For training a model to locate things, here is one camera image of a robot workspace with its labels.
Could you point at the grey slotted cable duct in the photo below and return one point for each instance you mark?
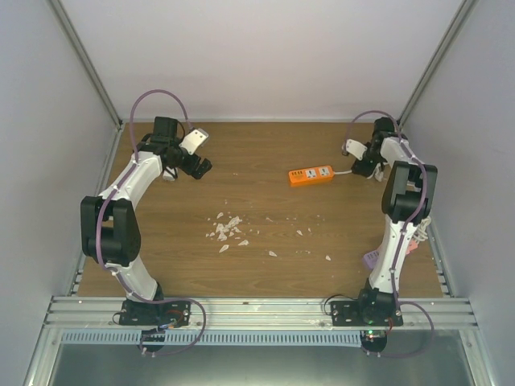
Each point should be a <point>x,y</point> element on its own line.
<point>216,338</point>

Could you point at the pink cube socket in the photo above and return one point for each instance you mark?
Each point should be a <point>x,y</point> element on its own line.
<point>411,246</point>

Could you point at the aluminium front rail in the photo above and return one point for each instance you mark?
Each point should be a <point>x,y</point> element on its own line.
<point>250,314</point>

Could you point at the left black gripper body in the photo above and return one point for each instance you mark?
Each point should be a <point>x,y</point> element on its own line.
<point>181,165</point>

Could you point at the purple power strip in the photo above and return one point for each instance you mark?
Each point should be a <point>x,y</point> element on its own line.
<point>370,259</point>

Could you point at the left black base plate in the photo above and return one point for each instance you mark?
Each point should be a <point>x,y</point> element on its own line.
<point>172,314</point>

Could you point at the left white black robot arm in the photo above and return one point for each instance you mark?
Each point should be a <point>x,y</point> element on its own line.
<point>109,228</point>

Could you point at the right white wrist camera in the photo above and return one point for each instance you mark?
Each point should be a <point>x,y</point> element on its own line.
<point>354,148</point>

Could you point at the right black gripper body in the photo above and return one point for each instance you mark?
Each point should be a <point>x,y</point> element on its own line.
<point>374,156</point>

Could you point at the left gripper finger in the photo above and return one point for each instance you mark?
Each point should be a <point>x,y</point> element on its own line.
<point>206,164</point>
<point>200,172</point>

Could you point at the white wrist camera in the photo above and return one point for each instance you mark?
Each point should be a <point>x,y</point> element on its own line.
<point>354,148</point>
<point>194,140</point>

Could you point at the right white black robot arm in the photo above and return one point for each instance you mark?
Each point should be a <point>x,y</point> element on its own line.
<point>406,203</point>

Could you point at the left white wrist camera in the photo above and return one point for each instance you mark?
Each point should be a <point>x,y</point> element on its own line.
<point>194,140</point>

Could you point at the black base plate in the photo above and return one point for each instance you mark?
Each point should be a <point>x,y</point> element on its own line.
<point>350,313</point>
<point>172,314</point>

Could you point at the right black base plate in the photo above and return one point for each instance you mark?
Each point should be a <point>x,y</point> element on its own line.
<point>350,313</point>

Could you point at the orange power strip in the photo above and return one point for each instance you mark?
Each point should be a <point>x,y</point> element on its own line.
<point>310,176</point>

